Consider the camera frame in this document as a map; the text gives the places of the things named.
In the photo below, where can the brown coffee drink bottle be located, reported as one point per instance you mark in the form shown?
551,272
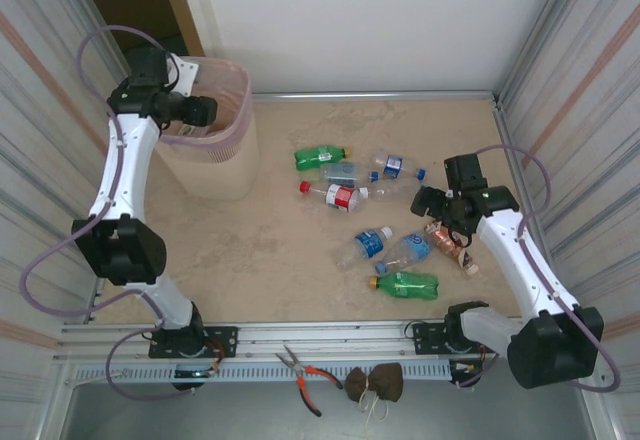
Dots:
442,242

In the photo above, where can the light blue label bottle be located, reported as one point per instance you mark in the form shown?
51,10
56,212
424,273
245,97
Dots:
412,247

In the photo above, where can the clear bottle blue barcode label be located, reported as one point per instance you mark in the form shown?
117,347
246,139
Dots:
393,165

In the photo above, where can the green bottle orange cap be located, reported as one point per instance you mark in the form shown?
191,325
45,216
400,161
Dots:
410,286

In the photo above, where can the blue label bottle white cap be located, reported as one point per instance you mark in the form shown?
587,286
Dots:
367,242

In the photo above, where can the pink beige waste bin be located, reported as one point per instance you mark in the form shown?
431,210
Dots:
225,175

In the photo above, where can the clear bottle pale blue label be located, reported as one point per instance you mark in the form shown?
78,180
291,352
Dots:
345,173

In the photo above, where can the clear bottle red label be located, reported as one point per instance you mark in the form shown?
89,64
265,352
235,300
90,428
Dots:
340,200

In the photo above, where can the green bottle yellow cap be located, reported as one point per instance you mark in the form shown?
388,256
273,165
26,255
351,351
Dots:
315,157

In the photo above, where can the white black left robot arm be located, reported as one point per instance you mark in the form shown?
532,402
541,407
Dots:
125,170

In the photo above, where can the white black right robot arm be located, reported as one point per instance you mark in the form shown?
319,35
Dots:
530,280

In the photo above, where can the wooden door edge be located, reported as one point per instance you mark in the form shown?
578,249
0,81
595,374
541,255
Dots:
181,10

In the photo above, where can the brown cloth pouch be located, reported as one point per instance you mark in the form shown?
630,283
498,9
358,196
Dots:
385,380

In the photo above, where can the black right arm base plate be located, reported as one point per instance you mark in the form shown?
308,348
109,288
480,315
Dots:
425,337

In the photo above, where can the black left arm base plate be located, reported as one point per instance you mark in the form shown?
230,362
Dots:
225,342

